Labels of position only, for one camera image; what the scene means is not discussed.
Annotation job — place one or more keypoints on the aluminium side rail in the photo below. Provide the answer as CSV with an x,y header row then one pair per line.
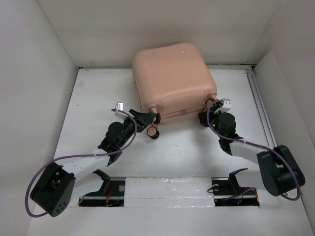
x,y
260,107

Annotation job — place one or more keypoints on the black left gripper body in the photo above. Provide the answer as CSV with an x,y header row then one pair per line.
x,y
129,128

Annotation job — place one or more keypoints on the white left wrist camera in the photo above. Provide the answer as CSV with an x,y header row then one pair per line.
x,y
119,111

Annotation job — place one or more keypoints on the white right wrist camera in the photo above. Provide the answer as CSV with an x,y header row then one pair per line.
x,y
222,106

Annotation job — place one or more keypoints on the pink hardshell suitcase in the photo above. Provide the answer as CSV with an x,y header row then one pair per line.
x,y
173,82

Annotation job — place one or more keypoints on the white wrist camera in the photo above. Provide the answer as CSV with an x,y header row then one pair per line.
x,y
222,106
119,111

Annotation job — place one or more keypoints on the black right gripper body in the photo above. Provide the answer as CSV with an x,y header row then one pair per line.
x,y
221,132

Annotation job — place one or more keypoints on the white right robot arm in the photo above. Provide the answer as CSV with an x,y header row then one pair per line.
x,y
281,175

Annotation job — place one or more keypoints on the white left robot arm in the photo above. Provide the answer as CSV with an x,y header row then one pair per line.
x,y
50,189

